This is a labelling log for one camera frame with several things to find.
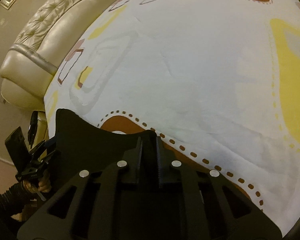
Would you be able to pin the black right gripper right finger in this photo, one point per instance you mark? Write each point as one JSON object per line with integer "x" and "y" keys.
{"x": 206, "y": 205}

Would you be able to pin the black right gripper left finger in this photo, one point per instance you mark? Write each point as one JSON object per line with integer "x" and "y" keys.
{"x": 93, "y": 205}

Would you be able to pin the black pants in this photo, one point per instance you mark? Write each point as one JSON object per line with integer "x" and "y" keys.
{"x": 81, "y": 146}

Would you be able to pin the black left sleeve forearm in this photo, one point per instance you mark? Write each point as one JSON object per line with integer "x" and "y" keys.
{"x": 12, "y": 202}

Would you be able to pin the left hand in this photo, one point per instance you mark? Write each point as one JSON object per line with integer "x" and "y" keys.
{"x": 42, "y": 186}

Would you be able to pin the cream tufted leather headboard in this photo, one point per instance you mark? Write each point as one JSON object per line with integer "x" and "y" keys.
{"x": 42, "y": 45}

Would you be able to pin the white patterned bed sheet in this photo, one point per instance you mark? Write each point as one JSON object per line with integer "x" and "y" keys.
{"x": 218, "y": 80}

